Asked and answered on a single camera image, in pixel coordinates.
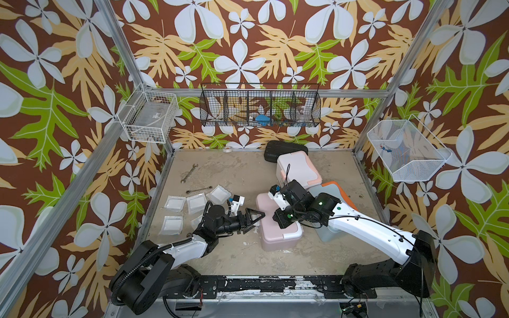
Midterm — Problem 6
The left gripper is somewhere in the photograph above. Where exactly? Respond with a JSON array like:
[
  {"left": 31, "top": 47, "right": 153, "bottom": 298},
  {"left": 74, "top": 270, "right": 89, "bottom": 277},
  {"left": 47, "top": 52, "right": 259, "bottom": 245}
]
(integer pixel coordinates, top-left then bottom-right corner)
[{"left": 213, "top": 209, "right": 263, "bottom": 237}]

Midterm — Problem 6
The pink first aid kit box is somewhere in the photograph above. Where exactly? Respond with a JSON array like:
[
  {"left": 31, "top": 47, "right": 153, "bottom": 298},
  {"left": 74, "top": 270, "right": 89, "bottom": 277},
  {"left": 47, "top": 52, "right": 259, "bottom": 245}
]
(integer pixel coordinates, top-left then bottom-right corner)
[{"left": 256, "top": 193, "right": 303, "bottom": 252}]

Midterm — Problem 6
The blue orange first aid kit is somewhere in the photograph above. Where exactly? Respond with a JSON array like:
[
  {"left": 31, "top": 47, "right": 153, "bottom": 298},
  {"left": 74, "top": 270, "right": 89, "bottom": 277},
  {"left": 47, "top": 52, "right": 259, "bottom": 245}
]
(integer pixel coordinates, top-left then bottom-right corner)
[{"left": 308, "top": 180, "right": 359, "bottom": 243}]

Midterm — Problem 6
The white first aid kit box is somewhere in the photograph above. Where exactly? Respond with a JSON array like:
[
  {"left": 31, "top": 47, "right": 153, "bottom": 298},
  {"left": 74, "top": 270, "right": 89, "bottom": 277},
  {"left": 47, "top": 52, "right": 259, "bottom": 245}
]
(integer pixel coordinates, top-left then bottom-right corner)
[{"left": 276, "top": 151, "right": 322, "bottom": 189}]

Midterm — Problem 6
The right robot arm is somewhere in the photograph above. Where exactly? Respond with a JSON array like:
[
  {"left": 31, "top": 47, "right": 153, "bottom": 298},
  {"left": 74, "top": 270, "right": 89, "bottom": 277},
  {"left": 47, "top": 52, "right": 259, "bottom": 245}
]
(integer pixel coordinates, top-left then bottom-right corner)
[{"left": 269, "top": 180, "right": 437, "bottom": 298}]

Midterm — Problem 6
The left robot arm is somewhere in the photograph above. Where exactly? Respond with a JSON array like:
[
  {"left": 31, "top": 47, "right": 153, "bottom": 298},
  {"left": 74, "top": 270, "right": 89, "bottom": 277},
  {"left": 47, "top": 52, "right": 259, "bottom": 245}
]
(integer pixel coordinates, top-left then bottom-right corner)
[{"left": 109, "top": 201, "right": 266, "bottom": 315}]

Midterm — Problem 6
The black plastic case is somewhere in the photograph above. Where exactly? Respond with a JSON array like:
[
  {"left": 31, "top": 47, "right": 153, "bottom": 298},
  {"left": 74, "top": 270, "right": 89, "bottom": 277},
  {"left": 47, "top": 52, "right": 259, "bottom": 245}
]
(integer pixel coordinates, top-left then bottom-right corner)
[{"left": 264, "top": 140, "right": 308, "bottom": 163}]

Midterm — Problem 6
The small steel wrench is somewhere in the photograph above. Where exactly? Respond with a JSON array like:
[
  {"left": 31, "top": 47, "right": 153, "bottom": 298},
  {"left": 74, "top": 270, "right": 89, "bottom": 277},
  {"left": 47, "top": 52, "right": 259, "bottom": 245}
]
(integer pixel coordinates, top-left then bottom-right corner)
[{"left": 186, "top": 185, "right": 213, "bottom": 194}]

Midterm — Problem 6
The large steel wrench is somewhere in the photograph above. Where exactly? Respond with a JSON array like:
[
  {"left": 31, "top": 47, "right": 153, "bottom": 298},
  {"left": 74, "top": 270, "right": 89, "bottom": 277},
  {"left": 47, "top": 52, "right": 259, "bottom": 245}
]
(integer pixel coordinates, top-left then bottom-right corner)
[{"left": 180, "top": 164, "right": 199, "bottom": 184}]

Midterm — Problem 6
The blue object in basket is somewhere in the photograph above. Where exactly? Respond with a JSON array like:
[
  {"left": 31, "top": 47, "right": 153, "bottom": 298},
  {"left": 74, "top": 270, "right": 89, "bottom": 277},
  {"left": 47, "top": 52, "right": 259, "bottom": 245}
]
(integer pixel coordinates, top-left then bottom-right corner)
[{"left": 255, "top": 115, "right": 271, "bottom": 127}]

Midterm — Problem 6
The white mesh basket right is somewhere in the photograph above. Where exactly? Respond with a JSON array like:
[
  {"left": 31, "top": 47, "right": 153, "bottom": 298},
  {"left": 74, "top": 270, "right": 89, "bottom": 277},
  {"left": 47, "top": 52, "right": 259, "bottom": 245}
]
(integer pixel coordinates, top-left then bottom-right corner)
[{"left": 367, "top": 115, "right": 452, "bottom": 182}]

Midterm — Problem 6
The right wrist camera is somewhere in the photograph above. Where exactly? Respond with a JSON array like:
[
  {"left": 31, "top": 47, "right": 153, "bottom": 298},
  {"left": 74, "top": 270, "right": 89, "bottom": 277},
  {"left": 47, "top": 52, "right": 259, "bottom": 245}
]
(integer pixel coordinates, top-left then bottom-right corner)
[{"left": 269, "top": 185, "right": 290, "bottom": 211}]

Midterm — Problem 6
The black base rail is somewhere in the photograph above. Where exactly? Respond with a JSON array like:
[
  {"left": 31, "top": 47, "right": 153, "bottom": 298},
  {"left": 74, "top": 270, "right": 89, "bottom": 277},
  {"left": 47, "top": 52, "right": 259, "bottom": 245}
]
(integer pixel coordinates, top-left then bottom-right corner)
[{"left": 163, "top": 275, "right": 355, "bottom": 299}]

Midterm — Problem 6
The black wire basket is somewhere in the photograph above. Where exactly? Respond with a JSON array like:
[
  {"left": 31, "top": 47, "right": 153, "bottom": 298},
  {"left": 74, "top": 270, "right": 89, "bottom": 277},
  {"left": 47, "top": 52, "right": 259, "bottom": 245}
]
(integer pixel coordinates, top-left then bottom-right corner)
[{"left": 198, "top": 82, "right": 322, "bottom": 127}]

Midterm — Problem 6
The white wire basket left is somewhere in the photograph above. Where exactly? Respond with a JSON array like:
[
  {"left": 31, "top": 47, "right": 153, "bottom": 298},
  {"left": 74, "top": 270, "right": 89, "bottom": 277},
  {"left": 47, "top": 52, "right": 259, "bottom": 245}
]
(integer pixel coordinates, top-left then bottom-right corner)
[{"left": 118, "top": 90, "right": 180, "bottom": 144}]

